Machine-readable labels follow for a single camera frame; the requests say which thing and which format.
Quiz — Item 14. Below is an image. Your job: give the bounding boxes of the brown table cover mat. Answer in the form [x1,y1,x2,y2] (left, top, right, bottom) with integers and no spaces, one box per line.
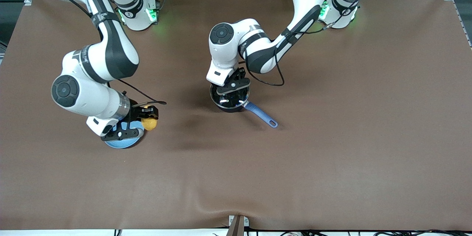
[0,0,472,231]

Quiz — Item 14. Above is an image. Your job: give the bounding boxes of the glass lid with blue knob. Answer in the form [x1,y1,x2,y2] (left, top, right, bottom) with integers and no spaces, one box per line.
[211,84,250,111]

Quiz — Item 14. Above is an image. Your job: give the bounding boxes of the yellow potato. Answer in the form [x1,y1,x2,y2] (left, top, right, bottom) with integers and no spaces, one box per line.
[142,108,159,132]

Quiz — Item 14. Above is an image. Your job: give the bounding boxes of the metal table edge clamp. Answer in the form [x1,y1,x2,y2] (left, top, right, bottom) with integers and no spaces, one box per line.
[228,215,250,236]

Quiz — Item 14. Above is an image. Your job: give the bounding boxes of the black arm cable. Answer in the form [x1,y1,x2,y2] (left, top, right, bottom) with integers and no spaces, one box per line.
[238,0,368,87]
[29,0,167,106]

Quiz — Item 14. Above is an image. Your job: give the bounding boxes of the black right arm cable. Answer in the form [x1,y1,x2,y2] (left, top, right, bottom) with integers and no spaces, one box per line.
[29,0,167,106]

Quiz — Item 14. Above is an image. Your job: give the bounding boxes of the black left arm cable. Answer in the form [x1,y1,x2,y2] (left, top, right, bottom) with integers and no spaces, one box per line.
[238,0,368,87]

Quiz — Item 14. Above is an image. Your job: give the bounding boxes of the blue round plate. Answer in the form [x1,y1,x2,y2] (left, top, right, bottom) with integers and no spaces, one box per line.
[104,120,145,149]

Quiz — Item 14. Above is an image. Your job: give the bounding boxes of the black saucepan with blue handle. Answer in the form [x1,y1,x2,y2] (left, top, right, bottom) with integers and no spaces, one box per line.
[210,83,279,129]

